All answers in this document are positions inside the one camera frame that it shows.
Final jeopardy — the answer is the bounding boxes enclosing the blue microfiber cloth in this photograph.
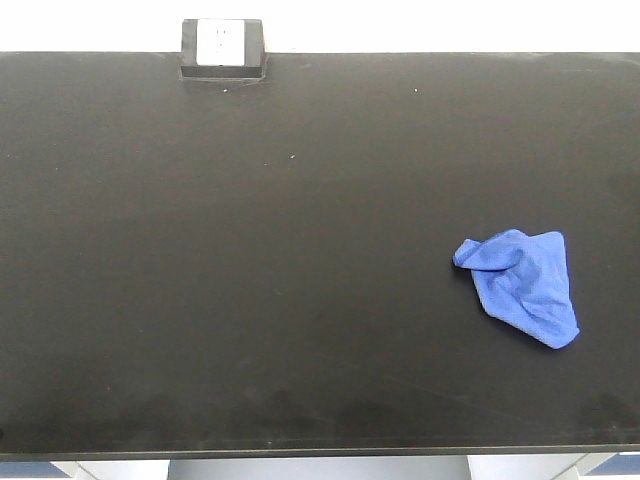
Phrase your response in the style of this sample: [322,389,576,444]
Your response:
[452,229,580,350]

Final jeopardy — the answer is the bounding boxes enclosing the black socket box white outlet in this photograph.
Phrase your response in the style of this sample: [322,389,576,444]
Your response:
[180,18,267,81]

